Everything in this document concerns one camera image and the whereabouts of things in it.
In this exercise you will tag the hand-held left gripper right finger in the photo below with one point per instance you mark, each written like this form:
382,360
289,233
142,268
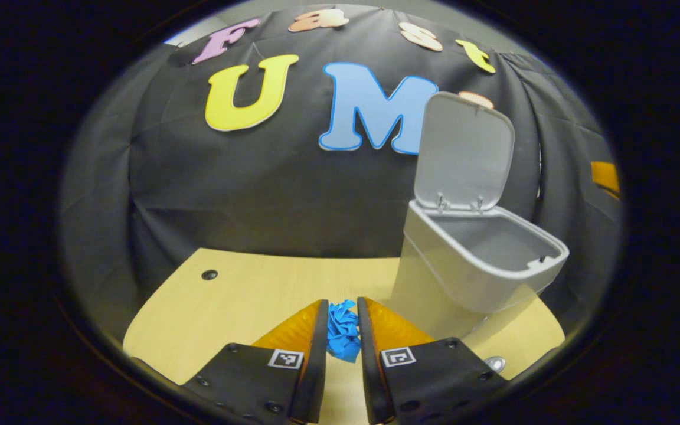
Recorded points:
369,378

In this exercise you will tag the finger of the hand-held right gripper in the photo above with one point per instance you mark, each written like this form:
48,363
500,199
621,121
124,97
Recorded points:
604,176

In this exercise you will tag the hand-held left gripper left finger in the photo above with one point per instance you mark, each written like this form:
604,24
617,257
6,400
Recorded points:
313,378

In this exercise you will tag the blue paper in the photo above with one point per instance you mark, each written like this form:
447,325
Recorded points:
343,330

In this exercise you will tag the white desktop garbage bin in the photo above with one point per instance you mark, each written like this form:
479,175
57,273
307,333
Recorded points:
464,277

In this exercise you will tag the light wooden desktop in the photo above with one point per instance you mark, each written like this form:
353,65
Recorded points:
216,319

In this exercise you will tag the small silver round disc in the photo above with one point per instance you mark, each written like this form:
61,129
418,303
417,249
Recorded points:
495,363

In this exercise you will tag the black backdrop cloth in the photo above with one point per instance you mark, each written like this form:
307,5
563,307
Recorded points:
228,195

